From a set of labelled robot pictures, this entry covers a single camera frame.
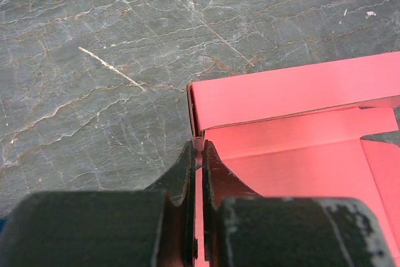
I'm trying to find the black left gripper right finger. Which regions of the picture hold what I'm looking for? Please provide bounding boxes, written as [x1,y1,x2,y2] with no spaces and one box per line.
[202,141,396,266]

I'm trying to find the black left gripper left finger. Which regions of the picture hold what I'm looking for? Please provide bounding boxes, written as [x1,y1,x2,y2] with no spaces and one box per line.
[1,142,197,266]

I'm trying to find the pink paper box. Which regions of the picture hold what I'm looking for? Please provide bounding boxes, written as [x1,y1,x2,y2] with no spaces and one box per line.
[187,52,399,259]

